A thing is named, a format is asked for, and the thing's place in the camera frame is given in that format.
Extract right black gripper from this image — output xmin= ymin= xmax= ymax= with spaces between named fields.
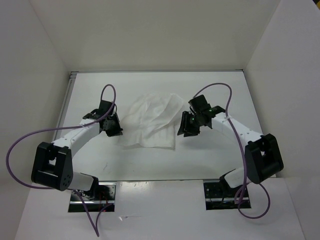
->
xmin=177 ymin=110 xmax=203 ymax=137

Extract white pleated skirt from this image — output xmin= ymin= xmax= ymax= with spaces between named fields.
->
xmin=117 ymin=93 xmax=185 ymax=150

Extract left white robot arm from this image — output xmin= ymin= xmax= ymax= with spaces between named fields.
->
xmin=31 ymin=100 xmax=123 ymax=200

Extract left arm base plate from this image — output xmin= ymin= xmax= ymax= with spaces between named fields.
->
xmin=68 ymin=181 xmax=117 ymax=213

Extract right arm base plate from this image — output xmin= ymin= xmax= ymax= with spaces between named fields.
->
xmin=203 ymin=180 xmax=241 ymax=211

